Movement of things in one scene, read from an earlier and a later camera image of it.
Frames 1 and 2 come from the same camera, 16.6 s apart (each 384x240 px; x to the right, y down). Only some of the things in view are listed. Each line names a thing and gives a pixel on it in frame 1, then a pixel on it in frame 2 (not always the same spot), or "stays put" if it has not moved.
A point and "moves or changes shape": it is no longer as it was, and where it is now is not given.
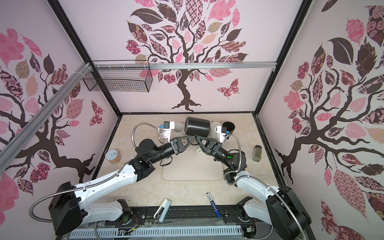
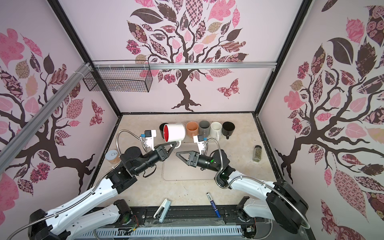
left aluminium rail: (12, 148) stays put
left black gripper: (179, 147) to (160, 152)
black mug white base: (230, 126) stays put
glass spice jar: (257, 154) stays put
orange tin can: (113, 156) stays put
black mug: (196, 126) moves or changes shape
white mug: (213, 133) stays put
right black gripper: (213, 147) to (193, 161)
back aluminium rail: (182, 65) stays put
